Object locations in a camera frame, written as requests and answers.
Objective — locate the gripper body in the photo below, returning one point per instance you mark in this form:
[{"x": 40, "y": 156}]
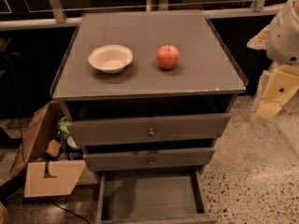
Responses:
[{"x": 284, "y": 39}]

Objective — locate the grey bottom drawer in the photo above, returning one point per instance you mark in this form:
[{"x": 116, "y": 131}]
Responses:
[{"x": 153, "y": 196}]

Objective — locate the grey drawer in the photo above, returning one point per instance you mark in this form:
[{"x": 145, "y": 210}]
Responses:
[
  {"x": 147, "y": 129},
  {"x": 149, "y": 159},
  {"x": 153, "y": 196}
]

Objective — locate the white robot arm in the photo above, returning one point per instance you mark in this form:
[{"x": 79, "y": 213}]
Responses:
[{"x": 280, "y": 40}]

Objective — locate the grey top drawer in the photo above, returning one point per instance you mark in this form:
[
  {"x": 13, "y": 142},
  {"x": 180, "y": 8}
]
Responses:
[{"x": 147, "y": 129}]

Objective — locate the grey middle drawer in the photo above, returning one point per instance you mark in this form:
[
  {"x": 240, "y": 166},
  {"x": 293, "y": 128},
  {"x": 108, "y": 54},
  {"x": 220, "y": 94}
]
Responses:
[{"x": 149, "y": 159}]

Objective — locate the grey drawer cabinet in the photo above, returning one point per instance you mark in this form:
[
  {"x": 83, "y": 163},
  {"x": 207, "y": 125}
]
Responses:
[{"x": 205, "y": 81}]

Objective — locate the red apple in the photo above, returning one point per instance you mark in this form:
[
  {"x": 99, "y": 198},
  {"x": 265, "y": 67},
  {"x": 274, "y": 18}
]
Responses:
[{"x": 167, "y": 57}]

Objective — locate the white paper bowl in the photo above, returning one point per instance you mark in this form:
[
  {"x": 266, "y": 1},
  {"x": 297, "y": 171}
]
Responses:
[{"x": 110, "y": 59}]

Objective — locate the green crumpled bag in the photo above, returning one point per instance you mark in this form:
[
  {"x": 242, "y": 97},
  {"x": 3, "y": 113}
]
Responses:
[{"x": 62, "y": 130}]

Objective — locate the yellow sponge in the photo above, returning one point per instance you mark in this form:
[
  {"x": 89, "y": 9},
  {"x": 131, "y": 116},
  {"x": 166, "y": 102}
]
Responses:
[{"x": 53, "y": 148}]

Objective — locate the metal railing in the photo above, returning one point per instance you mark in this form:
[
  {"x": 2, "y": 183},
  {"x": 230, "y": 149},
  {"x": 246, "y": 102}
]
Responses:
[{"x": 163, "y": 9}]

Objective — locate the open cardboard box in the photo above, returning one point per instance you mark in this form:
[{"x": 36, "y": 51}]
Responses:
[{"x": 46, "y": 176}]

